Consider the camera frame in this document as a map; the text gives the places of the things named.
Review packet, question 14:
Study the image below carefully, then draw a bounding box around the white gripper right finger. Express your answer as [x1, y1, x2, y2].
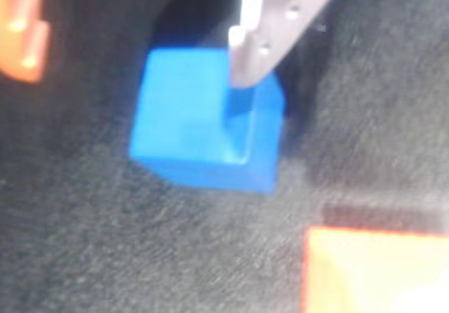
[227, 0, 351, 88]

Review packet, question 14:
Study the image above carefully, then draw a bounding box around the blue cube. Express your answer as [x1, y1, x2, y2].
[128, 48, 287, 194]

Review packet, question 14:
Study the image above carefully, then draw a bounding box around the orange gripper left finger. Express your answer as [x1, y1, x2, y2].
[0, 0, 51, 84]

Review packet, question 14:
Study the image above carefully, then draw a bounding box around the black table mat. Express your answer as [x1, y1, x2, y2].
[0, 0, 449, 313]

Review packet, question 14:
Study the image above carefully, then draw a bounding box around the red cube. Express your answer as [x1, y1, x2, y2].
[300, 225, 449, 313]

